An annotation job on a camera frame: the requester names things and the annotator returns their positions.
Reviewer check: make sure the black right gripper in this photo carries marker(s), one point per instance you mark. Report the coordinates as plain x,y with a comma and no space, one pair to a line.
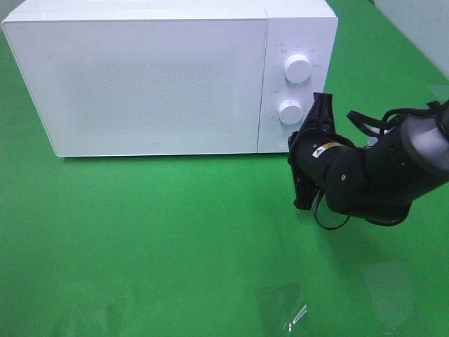
320,158

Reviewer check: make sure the white microwave door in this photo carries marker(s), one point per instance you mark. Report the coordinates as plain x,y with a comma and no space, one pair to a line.
144,87

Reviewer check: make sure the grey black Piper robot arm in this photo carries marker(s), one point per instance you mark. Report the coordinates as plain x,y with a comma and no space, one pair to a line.
378,182

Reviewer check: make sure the white upper power knob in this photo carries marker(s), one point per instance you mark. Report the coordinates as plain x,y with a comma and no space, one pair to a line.
297,68

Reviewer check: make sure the clear tape patch on cloth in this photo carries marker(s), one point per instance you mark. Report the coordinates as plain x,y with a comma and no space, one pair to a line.
283,310

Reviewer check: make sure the white microwave oven body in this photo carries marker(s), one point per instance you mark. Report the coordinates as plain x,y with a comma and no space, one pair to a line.
307,27

